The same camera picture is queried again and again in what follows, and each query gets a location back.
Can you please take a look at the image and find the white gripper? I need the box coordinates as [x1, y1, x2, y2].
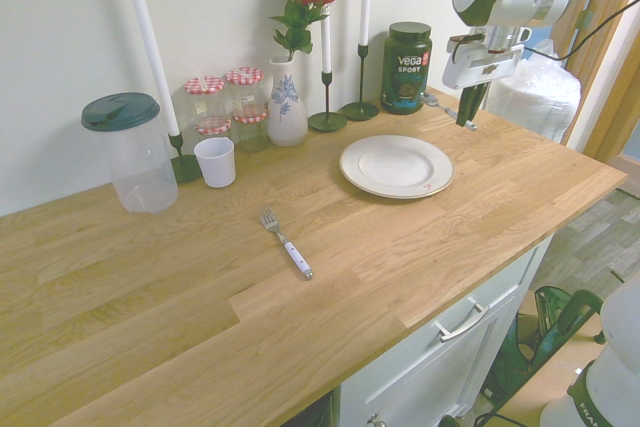
[441, 40, 526, 128]

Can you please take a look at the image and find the white-handled metal spoon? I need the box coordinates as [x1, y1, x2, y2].
[418, 90, 479, 132]

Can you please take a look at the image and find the white gold-rimmed plate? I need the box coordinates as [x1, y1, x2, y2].
[339, 134, 456, 200]

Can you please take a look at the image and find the bubble wrap roll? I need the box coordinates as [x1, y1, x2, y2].
[485, 38, 582, 149]

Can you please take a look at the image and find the dark green protein powder tub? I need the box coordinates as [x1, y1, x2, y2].
[380, 21, 433, 116]

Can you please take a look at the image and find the black candle holder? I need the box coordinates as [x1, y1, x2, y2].
[167, 132, 204, 185]
[338, 43, 380, 122]
[307, 70, 348, 133]

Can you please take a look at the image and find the white vase with blue flower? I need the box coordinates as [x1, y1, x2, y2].
[266, 56, 310, 148]

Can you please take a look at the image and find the glass jar red checkered lid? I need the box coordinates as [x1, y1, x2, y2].
[224, 66, 267, 117]
[192, 117, 234, 144]
[230, 111, 272, 154]
[183, 75, 227, 124]

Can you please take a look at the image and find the white plastic cup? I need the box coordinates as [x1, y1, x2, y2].
[193, 136, 236, 190]

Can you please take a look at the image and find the clear pitcher with green lid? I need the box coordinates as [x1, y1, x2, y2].
[80, 92, 180, 216]

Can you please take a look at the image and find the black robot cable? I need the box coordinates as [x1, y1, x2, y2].
[522, 2, 640, 62]

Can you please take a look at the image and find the wooden door frame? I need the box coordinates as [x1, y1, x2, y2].
[563, 0, 640, 164]

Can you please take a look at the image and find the silver drawer handle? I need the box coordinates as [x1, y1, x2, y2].
[433, 296, 491, 344]

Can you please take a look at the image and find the white-handled metal fork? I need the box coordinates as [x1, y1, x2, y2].
[258, 206, 315, 281]

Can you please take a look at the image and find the white drawer with handle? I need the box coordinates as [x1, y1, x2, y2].
[339, 235, 557, 427]

